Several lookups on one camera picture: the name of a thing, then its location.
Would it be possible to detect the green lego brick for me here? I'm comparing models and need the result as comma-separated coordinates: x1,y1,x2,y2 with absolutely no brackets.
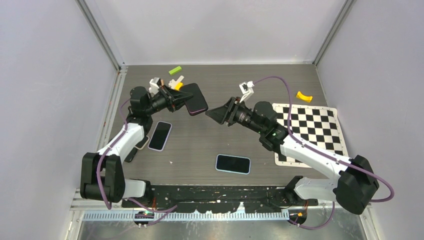
168,66,182,76

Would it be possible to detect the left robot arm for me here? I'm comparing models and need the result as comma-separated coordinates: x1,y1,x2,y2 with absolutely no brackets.
80,86,194,207

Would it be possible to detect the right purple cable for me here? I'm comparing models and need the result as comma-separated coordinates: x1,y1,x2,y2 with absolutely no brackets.
253,76,396,203

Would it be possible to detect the purple cable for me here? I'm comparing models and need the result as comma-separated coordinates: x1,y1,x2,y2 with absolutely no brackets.
253,76,396,203
96,97,133,210

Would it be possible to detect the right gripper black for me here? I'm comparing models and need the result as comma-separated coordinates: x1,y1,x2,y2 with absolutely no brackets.
206,96,265,135

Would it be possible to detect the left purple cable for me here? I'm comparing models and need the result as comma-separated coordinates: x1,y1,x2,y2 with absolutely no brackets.
96,97,133,210

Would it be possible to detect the checkerboard mat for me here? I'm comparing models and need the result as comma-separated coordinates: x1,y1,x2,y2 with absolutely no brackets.
272,103,348,156

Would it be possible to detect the yellow curved block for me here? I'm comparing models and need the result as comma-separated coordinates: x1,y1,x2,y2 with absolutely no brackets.
296,91,313,103

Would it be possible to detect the black phone near left edge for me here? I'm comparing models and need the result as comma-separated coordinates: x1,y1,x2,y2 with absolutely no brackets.
124,147,138,163

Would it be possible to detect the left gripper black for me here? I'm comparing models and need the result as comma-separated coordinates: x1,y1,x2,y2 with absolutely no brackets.
144,85,193,116

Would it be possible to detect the phone in lilac case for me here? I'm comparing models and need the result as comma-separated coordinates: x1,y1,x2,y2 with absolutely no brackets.
147,121,172,152

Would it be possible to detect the phone in beige case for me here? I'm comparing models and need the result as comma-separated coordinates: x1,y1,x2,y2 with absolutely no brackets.
134,136,150,151

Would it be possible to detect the phone in light blue case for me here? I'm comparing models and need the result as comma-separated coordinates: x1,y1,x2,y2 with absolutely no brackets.
215,154,251,175

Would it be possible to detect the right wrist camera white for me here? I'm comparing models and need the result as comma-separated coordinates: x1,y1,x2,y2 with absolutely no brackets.
239,81,255,103

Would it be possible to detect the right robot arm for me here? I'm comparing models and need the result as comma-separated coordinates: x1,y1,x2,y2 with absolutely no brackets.
205,97,380,215

